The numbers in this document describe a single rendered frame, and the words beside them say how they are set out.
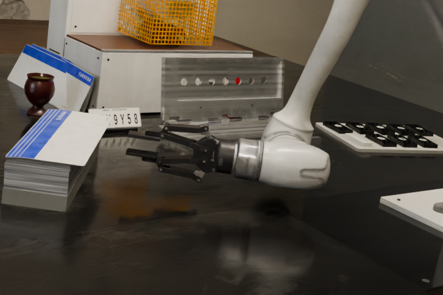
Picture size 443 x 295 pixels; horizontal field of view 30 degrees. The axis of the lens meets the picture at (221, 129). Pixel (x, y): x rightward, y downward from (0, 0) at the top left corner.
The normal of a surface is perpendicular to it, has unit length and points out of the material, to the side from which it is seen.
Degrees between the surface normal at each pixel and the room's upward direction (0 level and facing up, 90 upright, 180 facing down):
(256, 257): 0
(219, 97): 80
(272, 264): 0
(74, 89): 69
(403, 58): 90
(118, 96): 90
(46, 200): 90
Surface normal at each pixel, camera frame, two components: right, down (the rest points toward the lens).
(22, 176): -0.01, 0.25
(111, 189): 0.14, -0.96
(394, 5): -0.79, 0.05
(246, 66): 0.62, 0.11
